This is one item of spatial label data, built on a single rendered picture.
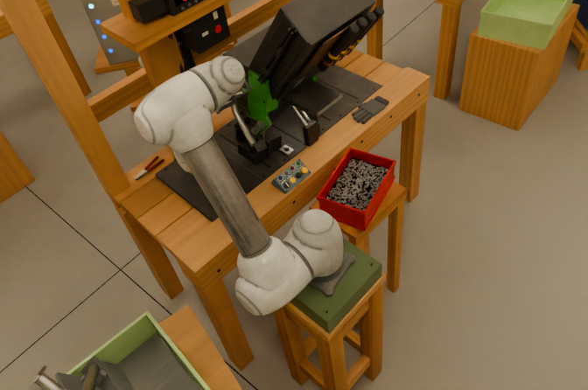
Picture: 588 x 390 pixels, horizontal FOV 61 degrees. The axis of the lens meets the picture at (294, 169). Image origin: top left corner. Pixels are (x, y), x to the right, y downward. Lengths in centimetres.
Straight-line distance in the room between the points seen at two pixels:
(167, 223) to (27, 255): 164
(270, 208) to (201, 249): 32
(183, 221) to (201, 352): 54
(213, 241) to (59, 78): 81
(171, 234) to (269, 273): 69
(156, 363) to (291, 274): 59
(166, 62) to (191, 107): 88
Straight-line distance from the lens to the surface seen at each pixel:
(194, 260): 196
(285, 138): 231
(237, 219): 144
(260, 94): 210
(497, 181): 340
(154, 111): 131
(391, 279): 273
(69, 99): 204
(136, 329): 185
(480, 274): 295
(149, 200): 226
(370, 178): 214
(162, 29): 198
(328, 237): 157
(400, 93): 252
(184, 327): 195
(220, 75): 135
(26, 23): 190
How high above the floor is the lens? 244
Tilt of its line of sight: 45 degrees down
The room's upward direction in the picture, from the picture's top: 9 degrees counter-clockwise
